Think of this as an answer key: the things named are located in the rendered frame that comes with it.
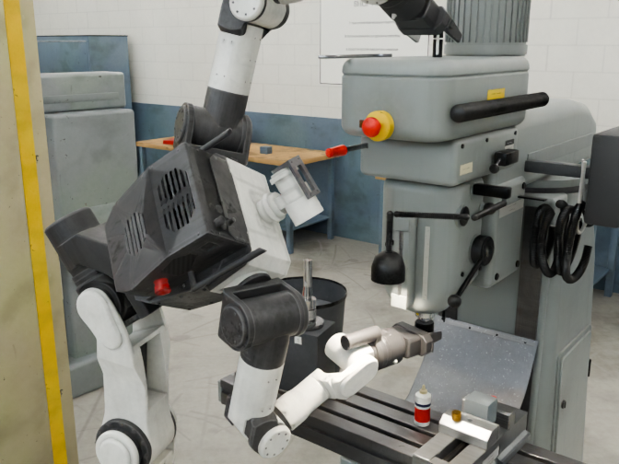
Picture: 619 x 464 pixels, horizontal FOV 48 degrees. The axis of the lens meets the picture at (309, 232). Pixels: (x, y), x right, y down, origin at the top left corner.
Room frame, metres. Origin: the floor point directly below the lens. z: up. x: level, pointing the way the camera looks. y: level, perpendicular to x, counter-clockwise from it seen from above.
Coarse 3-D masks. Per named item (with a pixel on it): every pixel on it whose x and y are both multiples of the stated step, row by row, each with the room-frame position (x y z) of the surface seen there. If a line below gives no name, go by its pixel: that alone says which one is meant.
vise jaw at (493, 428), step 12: (444, 420) 1.46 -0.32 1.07; (468, 420) 1.45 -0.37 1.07; (480, 420) 1.44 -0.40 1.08; (444, 432) 1.45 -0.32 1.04; (456, 432) 1.43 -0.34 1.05; (468, 432) 1.41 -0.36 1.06; (480, 432) 1.40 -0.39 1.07; (492, 432) 1.39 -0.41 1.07; (480, 444) 1.39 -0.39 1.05; (492, 444) 1.40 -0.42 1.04
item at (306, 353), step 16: (320, 320) 1.82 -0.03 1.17; (304, 336) 1.76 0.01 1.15; (320, 336) 1.75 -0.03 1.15; (288, 352) 1.78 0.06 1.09; (304, 352) 1.76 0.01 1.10; (320, 352) 1.75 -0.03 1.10; (288, 368) 1.78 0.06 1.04; (304, 368) 1.76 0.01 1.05; (320, 368) 1.75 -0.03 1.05; (288, 384) 1.78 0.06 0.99
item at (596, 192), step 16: (592, 144) 1.56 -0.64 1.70; (608, 144) 1.54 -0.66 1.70; (592, 160) 1.55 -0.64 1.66; (608, 160) 1.53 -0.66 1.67; (592, 176) 1.55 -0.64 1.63; (608, 176) 1.53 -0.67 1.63; (592, 192) 1.55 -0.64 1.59; (608, 192) 1.53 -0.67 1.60; (592, 208) 1.55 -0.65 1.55; (608, 208) 1.53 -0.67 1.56; (592, 224) 1.55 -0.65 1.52; (608, 224) 1.52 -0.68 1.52
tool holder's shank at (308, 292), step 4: (304, 260) 1.82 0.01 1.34; (308, 260) 1.82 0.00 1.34; (304, 264) 1.81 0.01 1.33; (308, 264) 1.81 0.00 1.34; (304, 268) 1.81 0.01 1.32; (308, 268) 1.81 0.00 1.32; (304, 272) 1.81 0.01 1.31; (308, 272) 1.81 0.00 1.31; (304, 276) 1.81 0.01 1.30; (308, 276) 1.81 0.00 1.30; (304, 280) 1.81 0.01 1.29; (308, 280) 1.81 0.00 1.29; (304, 284) 1.81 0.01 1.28; (308, 284) 1.81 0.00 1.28; (304, 288) 1.81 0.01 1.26; (308, 288) 1.81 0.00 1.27; (304, 292) 1.81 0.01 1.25; (308, 292) 1.81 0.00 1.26; (312, 292) 1.82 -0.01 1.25; (304, 296) 1.81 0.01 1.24; (308, 296) 1.81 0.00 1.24
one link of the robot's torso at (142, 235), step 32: (160, 160) 1.31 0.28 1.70; (192, 160) 1.28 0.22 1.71; (224, 160) 1.38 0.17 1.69; (128, 192) 1.36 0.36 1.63; (160, 192) 1.28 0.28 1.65; (192, 192) 1.24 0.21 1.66; (224, 192) 1.30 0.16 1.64; (256, 192) 1.41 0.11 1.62; (128, 224) 1.33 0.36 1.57; (160, 224) 1.25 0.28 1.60; (192, 224) 1.20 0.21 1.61; (224, 224) 1.23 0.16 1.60; (256, 224) 1.33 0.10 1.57; (128, 256) 1.30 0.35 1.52; (160, 256) 1.22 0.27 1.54; (192, 256) 1.23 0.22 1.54; (224, 256) 1.27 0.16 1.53; (256, 256) 1.21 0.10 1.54; (288, 256) 1.36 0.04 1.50; (128, 288) 1.27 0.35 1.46; (160, 288) 1.25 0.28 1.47; (192, 288) 1.25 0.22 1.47
